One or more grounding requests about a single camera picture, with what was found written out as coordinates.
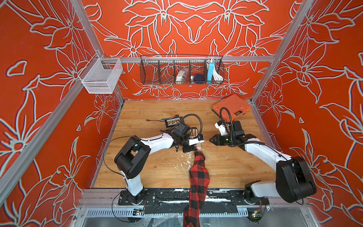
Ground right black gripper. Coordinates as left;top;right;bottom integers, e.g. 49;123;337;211
208;134;236;146

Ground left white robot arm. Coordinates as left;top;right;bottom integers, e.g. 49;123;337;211
114;122;204;197

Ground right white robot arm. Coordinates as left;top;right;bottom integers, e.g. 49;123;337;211
210;121;317;204

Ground pale mannequin hand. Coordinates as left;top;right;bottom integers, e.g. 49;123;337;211
189;128;203;151

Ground black charging board yellow connectors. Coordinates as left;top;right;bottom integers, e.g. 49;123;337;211
164;116;182;128

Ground orange tool case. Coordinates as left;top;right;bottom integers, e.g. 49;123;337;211
212;95;251;120

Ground red black plaid sleeve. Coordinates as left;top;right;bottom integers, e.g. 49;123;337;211
183;150;210;227

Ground clear plastic bag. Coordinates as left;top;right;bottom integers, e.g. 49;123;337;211
175;68;189;85

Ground dark blue round object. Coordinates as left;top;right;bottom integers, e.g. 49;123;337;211
193;74;205;85

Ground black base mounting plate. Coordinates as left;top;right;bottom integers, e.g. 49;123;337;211
118;188;269;206

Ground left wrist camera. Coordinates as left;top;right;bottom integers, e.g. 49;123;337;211
189;134;204;146

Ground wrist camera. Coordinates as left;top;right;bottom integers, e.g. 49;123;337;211
189;134;204;146
215;121;228;136

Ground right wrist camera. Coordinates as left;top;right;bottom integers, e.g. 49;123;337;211
215;121;228;136

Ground black wire wall basket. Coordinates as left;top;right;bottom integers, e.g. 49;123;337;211
140;54;225;85

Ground clear plastic wall bin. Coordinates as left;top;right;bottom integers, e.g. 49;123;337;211
80;59;123;94

